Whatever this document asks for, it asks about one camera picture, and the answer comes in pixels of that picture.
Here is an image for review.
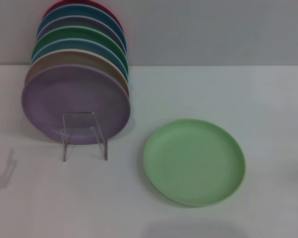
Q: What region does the light green plate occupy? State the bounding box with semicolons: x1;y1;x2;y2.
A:
143;118;246;207

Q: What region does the clear acrylic plate rack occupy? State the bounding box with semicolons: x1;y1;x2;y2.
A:
61;112;109;163

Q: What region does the lilac plate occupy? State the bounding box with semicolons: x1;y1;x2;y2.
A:
21;63;132;146

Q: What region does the beige plate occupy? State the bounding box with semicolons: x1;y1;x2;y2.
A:
24;48;129;88

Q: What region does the dark green plate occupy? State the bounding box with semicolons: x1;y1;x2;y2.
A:
31;24;129;67

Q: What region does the light blue plate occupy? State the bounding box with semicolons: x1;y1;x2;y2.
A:
30;37;129;78

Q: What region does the grey purple plate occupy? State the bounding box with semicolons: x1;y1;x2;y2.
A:
36;15;127;54

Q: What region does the teal blue plate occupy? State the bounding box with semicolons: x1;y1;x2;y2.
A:
38;3;127;48

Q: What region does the red plate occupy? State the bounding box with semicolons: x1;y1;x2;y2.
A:
42;0;124;33

